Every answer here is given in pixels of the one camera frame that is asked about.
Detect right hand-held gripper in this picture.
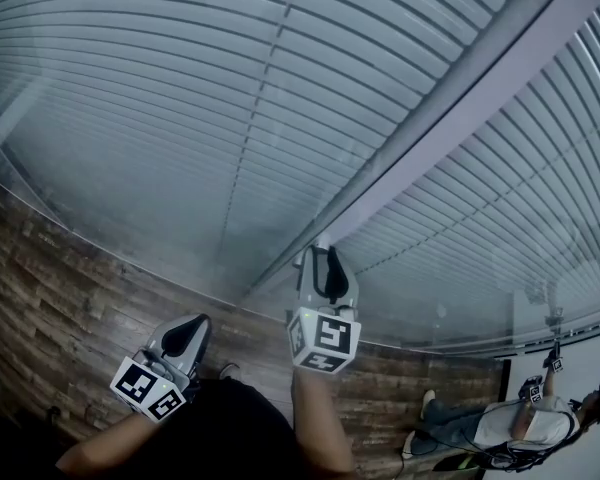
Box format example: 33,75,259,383
285,244,363,376

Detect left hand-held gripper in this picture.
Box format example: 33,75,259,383
109,314,213,423

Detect grey window blinds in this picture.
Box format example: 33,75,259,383
329,0,600,357
0,0,537,314

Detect person's left forearm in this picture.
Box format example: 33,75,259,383
54,409,152,475

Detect person's right forearm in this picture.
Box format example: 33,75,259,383
291,366,358,480

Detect person's black clothing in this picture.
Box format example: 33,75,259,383
67,376,309,480

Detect black narrow panel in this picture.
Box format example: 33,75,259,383
499,358,513,405

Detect grey window frame post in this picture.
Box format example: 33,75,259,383
239,0,600,304

